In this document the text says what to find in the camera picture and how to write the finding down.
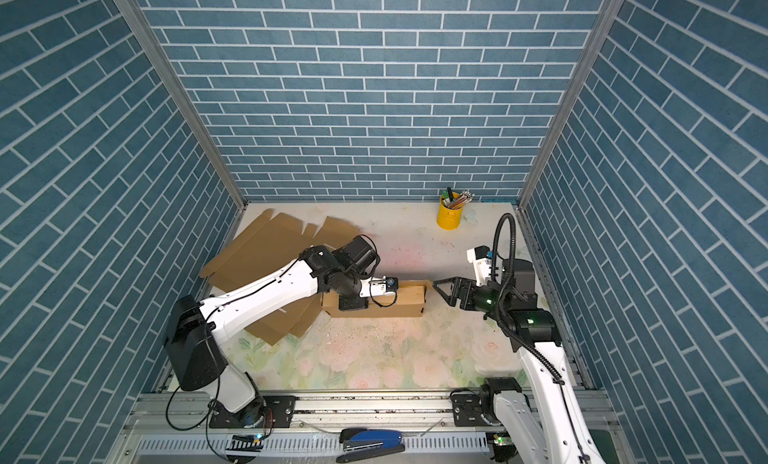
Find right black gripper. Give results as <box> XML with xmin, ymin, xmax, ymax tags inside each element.
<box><xmin>435</xmin><ymin>275</ymin><xmax>511</xmax><ymax>318</ymax></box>

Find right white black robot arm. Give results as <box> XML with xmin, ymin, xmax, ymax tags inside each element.
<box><xmin>433</xmin><ymin>258</ymin><xmax>605</xmax><ymax>463</ymax></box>

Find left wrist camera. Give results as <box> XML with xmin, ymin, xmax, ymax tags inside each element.
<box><xmin>359</xmin><ymin>277</ymin><xmax>399</xmax><ymax>299</ymax></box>

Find cardboard box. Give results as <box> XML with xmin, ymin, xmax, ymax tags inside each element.
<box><xmin>322</xmin><ymin>280</ymin><xmax>431</xmax><ymax>319</ymax></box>

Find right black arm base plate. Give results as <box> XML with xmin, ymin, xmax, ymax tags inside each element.
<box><xmin>448</xmin><ymin>377</ymin><xmax>522</xmax><ymax>427</ymax></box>

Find blue black stapler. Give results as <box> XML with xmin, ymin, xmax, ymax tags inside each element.
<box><xmin>336</xmin><ymin>427</ymin><xmax>405</xmax><ymax>463</ymax></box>

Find cardboard sheet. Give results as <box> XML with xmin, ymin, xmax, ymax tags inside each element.
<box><xmin>200</xmin><ymin>209</ymin><xmax>360</xmax><ymax>346</ymax></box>

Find pens in cup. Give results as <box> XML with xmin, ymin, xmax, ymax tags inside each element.
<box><xmin>440</xmin><ymin>187</ymin><xmax>474</xmax><ymax>210</ymax></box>

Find aluminium front rail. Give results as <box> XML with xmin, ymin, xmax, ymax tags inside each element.
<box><xmin>107</xmin><ymin>389</ymin><xmax>637</xmax><ymax>464</ymax></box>

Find yellow pen cup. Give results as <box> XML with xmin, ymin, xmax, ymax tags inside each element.
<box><xmin>436</xmin><ymin>195</ymin><xmax>463</xmax><ymax>231</ymax></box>

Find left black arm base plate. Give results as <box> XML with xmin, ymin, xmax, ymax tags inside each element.
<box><xmin>209</xmin><ymin>395</ymin><xmax>296</xmax><ymax>431</ymax></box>

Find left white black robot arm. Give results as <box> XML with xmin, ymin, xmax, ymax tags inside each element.
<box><xmin>164</xmin><ymin>235</ymin><xmax>399</xmax><ymax>414</ymax></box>

